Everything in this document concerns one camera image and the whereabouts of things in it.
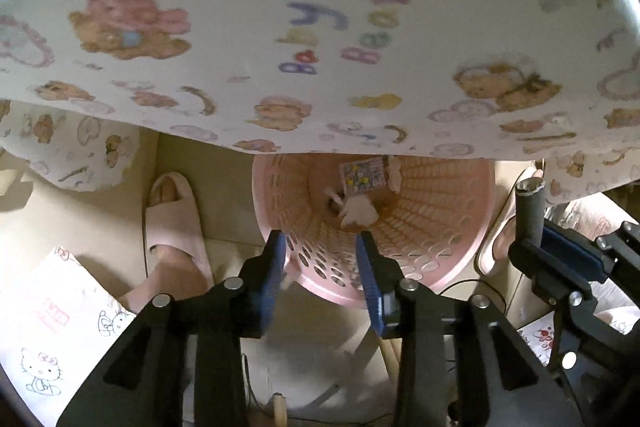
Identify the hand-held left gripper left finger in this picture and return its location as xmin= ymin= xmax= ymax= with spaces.
xmin=56 ymin=229 xmax=288 ymax=427

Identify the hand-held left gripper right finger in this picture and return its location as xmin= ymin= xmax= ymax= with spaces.
xmin=355 ymin=229 xmax=583 ymax=427

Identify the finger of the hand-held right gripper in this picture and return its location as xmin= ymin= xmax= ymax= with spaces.
xmin=597 ymin=222 xmax=640 ymax=308
xmin=507 ymin=219 xmax=621 ymax=373

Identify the black cylinder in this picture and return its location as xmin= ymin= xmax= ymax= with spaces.
xmin=515 ymin=177 xmax=546 ymax=249

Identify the pink perforated basket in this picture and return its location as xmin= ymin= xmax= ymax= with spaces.
xmin=251 ymin=152 xmax=497 ymax=309

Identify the purple checked box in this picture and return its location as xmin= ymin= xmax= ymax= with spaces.
xmin=340 ymin=158 xmax=389 ymax=198

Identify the pink slipper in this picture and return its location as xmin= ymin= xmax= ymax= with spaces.
xmin=120 ymin=172 xmax=214 ymax=314
xmin=477 ymin=166 xmax=547 ymax=276

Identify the wooden stick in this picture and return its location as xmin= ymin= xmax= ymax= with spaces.
xmin=272 ymin=393 xmax=289 ymax=427
xmin=379 ymin=336 xmax=402 ymax=379

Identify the white red print bag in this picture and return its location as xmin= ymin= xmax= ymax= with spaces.
xmin=517 ymin=311 xmax=559 ymax=366

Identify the small white paper scrap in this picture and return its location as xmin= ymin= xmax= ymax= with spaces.
xmin=384 ymin=156 xmax=404 ymax=194

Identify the white cat print bag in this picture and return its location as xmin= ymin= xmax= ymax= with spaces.
xmin=0 ymin=246 xmax=139 ymax=424

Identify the bear print bed sheet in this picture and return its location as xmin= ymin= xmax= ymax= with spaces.
xmin=0 ymin=0 xmax=640 ymax=208

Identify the black cable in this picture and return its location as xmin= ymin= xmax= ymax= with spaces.
xmin=241 ymin=352 xmax=281 ymax=427
xmin=439 ymin=278 xmax=512 ymax=309

